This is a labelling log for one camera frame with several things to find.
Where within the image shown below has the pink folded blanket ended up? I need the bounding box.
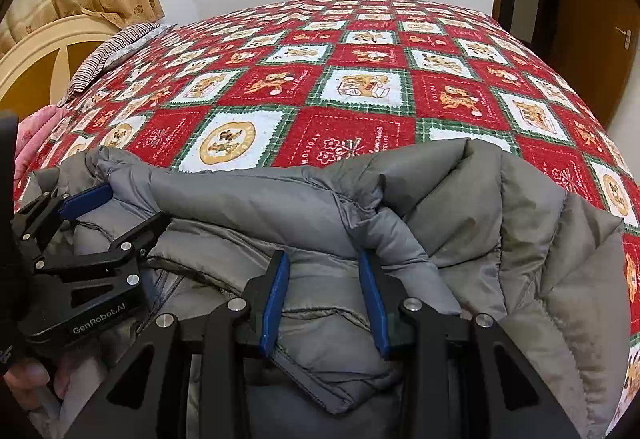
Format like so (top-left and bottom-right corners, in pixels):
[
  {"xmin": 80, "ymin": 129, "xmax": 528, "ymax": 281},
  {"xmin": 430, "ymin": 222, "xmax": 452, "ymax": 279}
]
[{"xmin": 13, "ymin": 104, "xmax": 70, "ymax": 189}]

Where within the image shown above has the red patchwork bear bedspread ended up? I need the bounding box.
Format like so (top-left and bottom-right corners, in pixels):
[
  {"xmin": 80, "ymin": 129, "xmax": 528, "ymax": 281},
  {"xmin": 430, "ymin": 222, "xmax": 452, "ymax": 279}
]
[{"xmin": 14, "ymin": 0, "xmax": 639, "ymax": 437}]

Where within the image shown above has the silver door handle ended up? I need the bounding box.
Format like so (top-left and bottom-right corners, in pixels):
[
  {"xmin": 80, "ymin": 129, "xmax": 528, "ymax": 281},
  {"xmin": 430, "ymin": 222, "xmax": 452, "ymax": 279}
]
[{"xmin": 615, "ymin": 28, "xmax": 632, "ymax": 50}]

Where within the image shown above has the person's left hand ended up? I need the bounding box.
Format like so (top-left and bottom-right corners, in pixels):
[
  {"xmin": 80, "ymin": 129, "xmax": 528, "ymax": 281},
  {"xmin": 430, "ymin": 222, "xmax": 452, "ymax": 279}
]
[{"xmin": 3, "ymin": 352, "xmax": 82, "ymax": 411}]

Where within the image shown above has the cream round wooden headboard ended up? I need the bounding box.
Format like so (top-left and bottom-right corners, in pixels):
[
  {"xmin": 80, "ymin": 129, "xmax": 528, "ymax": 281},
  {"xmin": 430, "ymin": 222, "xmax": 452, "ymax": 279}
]
[{"xmin": 1, "ymin": 14, "xmax": 118, "ymax": 120}]

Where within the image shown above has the grey puffer jacket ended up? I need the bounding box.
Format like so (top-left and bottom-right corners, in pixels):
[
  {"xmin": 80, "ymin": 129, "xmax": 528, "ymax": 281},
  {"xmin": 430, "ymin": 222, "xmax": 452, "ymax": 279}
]
[{"xmin": 24, "ymin": 139, "xmax": 629, "ymax": 438}]

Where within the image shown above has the striped grey pillow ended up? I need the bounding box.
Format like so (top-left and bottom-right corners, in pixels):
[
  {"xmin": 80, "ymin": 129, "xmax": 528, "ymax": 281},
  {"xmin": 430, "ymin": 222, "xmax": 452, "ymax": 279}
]
[{"xmin": 56, "ymin": 22, "xmax": 177, "ymax": 107}]

